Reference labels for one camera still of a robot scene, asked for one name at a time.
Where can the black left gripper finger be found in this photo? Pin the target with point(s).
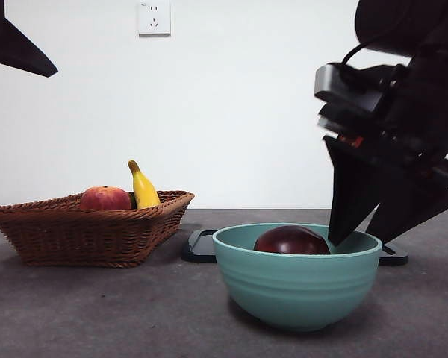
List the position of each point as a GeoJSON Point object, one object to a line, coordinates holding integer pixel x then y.
{"type": "Point", "coordinates": [11, 44]}

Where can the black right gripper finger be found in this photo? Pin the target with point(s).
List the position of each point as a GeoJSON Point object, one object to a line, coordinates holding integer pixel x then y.
{"type": "Point", "coordinates": [349, 194]}
{"type": "Point", "coordinates": [410, 209]}

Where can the dark red plum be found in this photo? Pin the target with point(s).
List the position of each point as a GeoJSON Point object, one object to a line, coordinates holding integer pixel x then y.
{"type": "Point", "coordinates": [291, 242]}

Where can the teal ceramic bowl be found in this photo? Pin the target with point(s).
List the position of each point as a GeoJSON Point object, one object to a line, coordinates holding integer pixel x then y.
{"type": "Point", "coordinates": [295, 287]}

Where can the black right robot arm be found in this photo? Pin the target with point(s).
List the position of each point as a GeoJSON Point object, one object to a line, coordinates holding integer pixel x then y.
{"type": "Point", "coordinates": [425, 56]}

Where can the dark rectangular tray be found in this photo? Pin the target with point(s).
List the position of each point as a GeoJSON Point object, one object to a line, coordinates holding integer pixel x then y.
{"type": "Point", "coordinates": [198, 250]}

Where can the red and yellow apple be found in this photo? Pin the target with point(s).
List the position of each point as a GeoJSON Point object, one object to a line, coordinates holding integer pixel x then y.
{"type": "Point", "coordinates": [104, 199]}

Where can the yellow banana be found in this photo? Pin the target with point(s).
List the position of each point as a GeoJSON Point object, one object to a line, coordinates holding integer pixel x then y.
{"type": "Point", "coordinates": [143, 190]}

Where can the green avocado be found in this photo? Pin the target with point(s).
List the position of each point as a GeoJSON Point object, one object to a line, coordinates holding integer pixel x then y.
{"type": "Point", "coordinates": [133, 201]}

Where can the brown woven wicker basket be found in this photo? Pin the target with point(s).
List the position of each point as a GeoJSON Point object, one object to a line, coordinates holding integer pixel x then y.
{"type": "Point", "coordinates": [86, 238]}

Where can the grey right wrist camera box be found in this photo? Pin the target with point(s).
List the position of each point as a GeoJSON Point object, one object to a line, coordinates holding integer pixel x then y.
{"type": "Point", "coordinates": [343, 85]}

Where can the white wall socket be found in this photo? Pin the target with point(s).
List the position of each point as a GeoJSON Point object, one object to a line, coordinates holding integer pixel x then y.
{"type": "Point", "coordinates": [154, 18]}

